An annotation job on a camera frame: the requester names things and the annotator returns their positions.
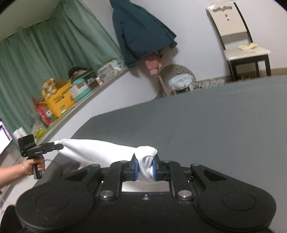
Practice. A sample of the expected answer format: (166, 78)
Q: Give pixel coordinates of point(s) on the plush toy monkey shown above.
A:
(51, 86)

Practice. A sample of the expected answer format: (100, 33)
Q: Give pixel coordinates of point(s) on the dark grey bed sheet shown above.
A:
(238, 129)

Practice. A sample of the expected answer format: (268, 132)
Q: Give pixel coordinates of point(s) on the cream dining chair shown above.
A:
(232, 30)

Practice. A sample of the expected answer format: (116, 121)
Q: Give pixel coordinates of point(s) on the pink hanging cloth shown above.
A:
(153, 62)

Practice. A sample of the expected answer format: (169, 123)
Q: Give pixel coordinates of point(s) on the green curtain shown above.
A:
(72, 36)

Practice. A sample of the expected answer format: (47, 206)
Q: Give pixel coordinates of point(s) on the woven laundry basket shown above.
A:
(176, 79)

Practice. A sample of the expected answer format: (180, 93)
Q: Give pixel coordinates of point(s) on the yellow-green plastic bag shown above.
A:
(38, 129)

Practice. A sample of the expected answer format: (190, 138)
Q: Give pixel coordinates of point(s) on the yellow cardboard box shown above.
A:
(61, 101)

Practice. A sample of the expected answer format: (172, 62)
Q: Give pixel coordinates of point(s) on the clear plastic container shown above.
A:
(108, 70)

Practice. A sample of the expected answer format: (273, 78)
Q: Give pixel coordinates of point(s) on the yellowish cloth on chair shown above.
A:
(248, 46)

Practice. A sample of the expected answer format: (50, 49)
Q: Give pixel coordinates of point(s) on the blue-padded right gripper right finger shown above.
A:
(180, 179)

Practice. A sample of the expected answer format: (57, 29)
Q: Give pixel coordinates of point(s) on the white curved headboard ledge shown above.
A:
(123, 91)

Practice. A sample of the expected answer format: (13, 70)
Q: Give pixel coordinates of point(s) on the dark teal hanging jacket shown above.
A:
(138, 32)

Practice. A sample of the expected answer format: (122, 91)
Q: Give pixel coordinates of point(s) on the person's left hand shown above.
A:
(29, 163)

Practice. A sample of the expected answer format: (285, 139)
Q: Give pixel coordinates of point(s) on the white paper roll pack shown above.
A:
(18, 133)

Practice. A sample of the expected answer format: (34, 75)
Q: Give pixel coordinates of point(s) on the red snack package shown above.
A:
(44, 112)

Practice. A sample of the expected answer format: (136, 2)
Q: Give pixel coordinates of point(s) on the teal and white box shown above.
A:
(79, 89)

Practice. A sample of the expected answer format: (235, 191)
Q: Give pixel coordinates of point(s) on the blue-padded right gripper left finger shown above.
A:
(114, 176)

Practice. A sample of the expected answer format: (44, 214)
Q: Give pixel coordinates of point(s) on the white t-shirt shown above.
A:
(87, 152)

